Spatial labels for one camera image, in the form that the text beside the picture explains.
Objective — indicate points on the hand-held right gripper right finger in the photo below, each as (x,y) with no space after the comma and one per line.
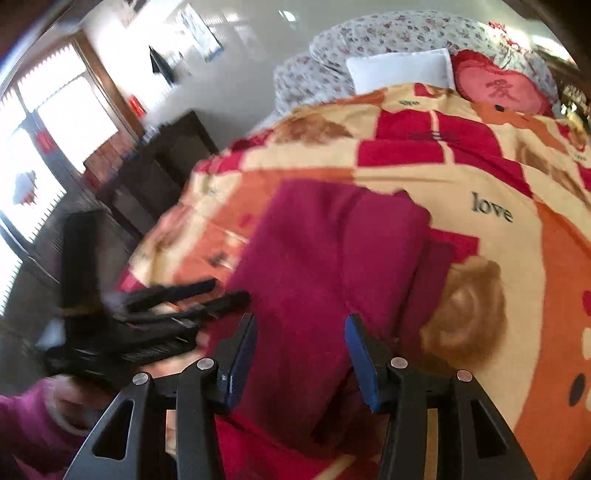
(362,364)

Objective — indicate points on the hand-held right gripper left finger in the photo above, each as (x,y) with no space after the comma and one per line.
(240,355)

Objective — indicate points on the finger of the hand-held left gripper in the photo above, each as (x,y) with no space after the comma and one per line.
(221,302)
(175,291)

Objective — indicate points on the dark red garment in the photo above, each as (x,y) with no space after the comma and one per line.
(323,258)

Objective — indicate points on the person's left forearm pink sleeve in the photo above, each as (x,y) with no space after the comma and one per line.
(23,429)

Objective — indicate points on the person's left hand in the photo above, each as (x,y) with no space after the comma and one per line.
(76,404)

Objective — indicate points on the dark wooden cabinet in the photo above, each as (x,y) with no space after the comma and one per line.
(152,175)

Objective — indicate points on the wooden framed window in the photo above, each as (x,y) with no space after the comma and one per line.
(69,106)

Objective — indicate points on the red paper decoration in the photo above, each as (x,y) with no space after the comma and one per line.
(137,106)

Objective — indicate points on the red orange printed blanket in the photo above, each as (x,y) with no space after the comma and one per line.
(531,258)

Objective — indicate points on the black hanging garment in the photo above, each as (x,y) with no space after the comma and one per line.
(160,62)

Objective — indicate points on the white pillow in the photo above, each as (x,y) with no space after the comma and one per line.
(397,69)

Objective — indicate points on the red heart pillow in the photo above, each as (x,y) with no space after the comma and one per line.
(498,87)

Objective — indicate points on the grey floral quilt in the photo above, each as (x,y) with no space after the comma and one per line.
(392,32)

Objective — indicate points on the dark wooden shelf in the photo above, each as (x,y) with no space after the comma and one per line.
(570,92)

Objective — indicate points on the blue white wall poster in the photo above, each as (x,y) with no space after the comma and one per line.
(201,32)

